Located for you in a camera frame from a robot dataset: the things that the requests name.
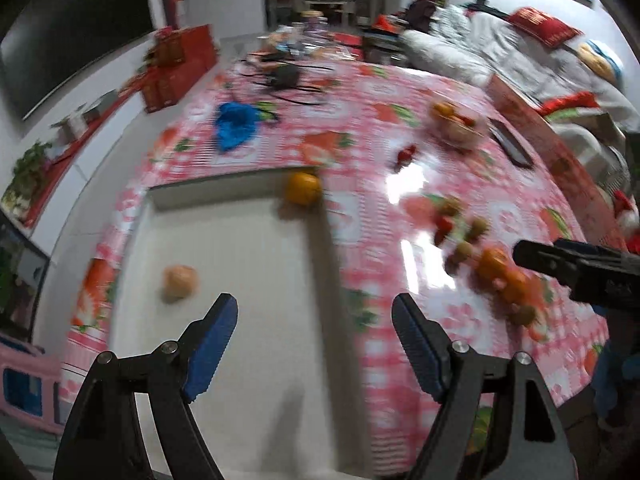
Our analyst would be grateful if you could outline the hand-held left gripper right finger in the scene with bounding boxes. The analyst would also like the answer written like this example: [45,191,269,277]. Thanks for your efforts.
[391,293,578,480]

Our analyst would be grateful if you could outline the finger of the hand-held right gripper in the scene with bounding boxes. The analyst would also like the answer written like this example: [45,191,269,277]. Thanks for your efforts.
[513,238,583,281]

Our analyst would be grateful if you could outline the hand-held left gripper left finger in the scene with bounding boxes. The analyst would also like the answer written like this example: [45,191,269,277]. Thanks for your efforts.
[52,293,239,480]

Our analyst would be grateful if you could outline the orange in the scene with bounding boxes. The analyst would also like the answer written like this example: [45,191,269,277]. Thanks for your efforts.
[475,247,511,283]
[496,270,532,307]
[285,171,323,207]

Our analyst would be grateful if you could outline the small yellow potato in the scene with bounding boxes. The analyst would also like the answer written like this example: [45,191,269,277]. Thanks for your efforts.
[510,305,538,327]

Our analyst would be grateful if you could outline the white rectangular tray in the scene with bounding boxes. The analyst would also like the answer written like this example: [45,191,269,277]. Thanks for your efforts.
[100,164,373,480]

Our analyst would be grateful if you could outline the black smartphone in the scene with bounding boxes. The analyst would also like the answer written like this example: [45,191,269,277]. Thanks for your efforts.
[487,121,535,168]

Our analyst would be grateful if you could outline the glass bowl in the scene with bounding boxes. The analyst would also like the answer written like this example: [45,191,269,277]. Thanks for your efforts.
[429,101,490,152]

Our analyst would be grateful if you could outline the pink plastic stool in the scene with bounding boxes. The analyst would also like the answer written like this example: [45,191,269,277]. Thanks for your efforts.
[0,335,66,433]

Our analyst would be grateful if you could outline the glass aquarium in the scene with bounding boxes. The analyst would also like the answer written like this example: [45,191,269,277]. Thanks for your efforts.
[0,210,51,343]

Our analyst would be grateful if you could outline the red pillow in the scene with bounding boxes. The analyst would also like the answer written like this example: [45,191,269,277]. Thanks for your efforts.
[506,6,585,49]

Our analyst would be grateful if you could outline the green potted plant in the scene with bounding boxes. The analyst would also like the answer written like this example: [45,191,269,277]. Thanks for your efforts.
[0,141,55,222]

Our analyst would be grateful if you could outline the small white box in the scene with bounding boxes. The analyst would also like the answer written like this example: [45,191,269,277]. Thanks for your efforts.
[51,105,102,142]

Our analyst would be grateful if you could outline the red gift box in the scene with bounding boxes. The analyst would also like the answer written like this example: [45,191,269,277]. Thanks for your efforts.
[154,24,220,67]
[141,57,213,113]

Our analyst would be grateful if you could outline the black power adapter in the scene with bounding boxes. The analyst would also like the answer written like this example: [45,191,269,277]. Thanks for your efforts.
[272,66,302,88]

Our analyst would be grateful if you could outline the black television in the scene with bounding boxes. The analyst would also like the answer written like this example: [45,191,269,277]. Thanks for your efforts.
[0,0,157,122]

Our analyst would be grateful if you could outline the black device with cables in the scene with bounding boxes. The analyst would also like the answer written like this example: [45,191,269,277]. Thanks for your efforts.
[232,57,341,108]

